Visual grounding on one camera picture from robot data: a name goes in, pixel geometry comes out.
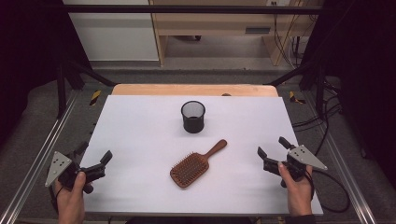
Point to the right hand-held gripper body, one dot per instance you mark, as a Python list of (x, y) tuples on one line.
[(303, 157)]

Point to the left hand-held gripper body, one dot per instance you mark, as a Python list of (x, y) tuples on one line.
[(58, 165)]

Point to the brown wooden hairbrush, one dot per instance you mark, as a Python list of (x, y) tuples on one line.
[(190, 168)]

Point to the black mesh cup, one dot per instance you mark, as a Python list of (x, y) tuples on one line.
[(193, 123)]

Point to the person's left hand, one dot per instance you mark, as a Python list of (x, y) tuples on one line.
[(70, 202)]

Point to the person's right hand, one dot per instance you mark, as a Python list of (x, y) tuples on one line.
[(297, 196)]

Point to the yellow and black tape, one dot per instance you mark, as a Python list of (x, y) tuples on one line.
[(95, 97), (295, 97)]

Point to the white board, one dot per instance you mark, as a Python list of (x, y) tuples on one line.
[(149, 130)]

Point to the black metal stand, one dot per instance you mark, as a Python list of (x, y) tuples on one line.
[(319, 90), (61, 90)]

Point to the wooden table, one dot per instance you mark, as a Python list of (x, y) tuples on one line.
[(186, 89)]

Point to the black curtain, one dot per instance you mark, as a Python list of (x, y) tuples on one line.
[(364, 68), (28, 56)]

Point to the white cabinet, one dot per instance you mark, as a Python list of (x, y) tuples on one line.
[(115, 37)]

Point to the wooden desk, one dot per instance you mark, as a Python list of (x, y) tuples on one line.
[(218, 23)]

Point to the black horizontal bar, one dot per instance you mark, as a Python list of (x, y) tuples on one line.
[(186, 9)]

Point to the aluminium rail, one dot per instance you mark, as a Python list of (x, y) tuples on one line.
[(348, 177), (40, 155)]

